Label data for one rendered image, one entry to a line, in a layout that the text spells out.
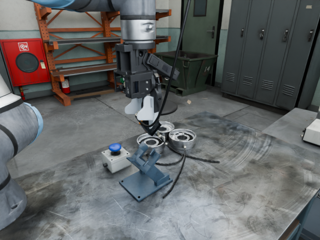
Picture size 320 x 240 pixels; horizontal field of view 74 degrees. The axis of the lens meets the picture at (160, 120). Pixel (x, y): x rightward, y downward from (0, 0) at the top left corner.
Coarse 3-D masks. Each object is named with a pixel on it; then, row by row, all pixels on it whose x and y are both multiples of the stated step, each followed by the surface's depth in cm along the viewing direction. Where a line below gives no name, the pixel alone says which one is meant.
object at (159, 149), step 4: (140, 136) 82; (144, 136) 83; (148, 136) 84; (152, 136) 84; (156, 136) 84; (140, 140) 81; (144, 140) 81; (148, 140) 81; (152, 140) 82; (156, 140) 81; (164, 140) 78; (148, 144) 82; (152, 144) 82; (156, 144) 78; (160, 144) 76; (164, 144) 78; (148, 148) 75; (152, 148) 75; (156, 148) 75; (160, 148) 76; (148, 152) 75; (160, 152) 78
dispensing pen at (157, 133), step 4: (144, 120) 56; (148, 120) 55; (140, 124) 55; (148, 124) 55; (156, 124) 57; (160, 124) 59; (144, 128) 56; (148, 128) 56; (152, 128) 57; (156, 128) 58; (148, 132) 57; (152, 132) 57; (156, 132) 59; (160, 136) 61
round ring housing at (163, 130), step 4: (164, 124) 93; (168, 124) 93; (172, 124) 91; (160, 128) 92; (164, 128) 91; (168, 128) 90; (172, 128) 90; (160, 132) 84; (164, 132) 84; (168, 132) 85; (168, 136) 86
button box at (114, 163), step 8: (104, 152) 70; (112, 152) 70; (120, 152) 70; (128, 152) 70; (104, 160) 70; (112, 160) 66; (120, 160) 68; (128, 160) 70; (112, 168) 67; (120, 168) 69
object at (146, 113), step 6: (150, 96) 51; (144, 102) 50; (150, 102) 52; (144, 108) 51; (150, 108) 52; (138, 114) 50; (144, 114) 51; (150, 114) 53; (156, 114) 53; (150, 120) 54
